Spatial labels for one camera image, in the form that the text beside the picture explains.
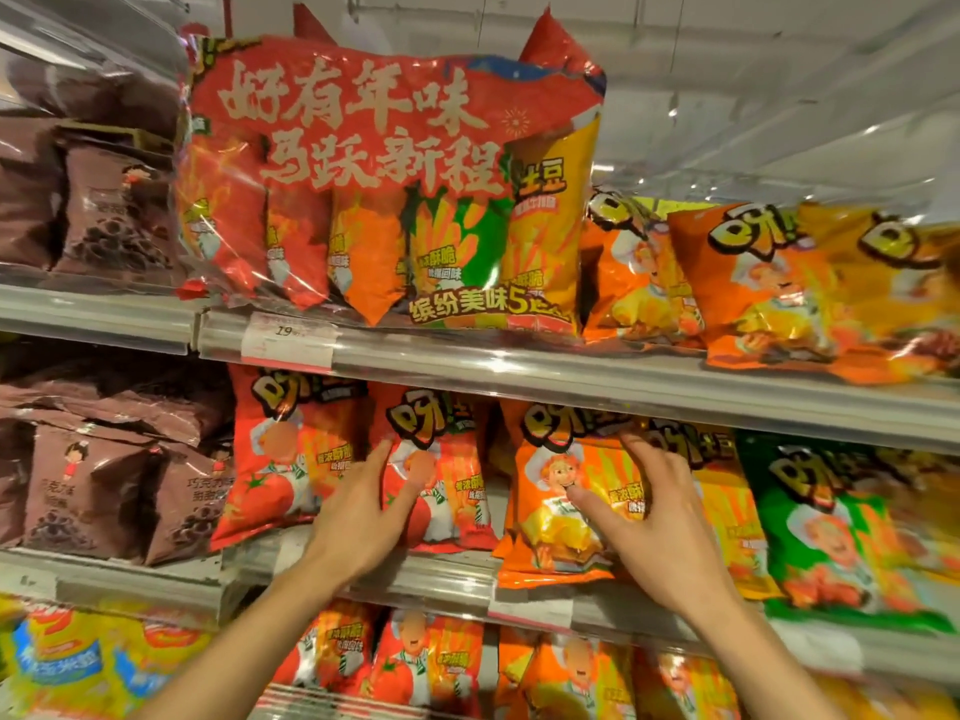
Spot person's right hand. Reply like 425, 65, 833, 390
566, 432, 744, 625

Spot person's left hand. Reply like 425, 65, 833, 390
303, 439, 436, 587

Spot yellow chef-print chips bag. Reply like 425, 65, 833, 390
644, 419, 785, 602

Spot orange potato stick bag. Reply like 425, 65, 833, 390
493, 400, 648, 591

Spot grey metal store shelf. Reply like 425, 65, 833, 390
0, 280, 960, 720

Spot orange chip bags group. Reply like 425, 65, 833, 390
491, 186, 853, 720

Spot person's left forearm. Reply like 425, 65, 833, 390
131, 554, 354, 720

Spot brown snack bags group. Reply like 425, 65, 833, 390
0, 59, 235, 567

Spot large yellow blue snack bag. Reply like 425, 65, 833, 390
0, 599, 215, 720

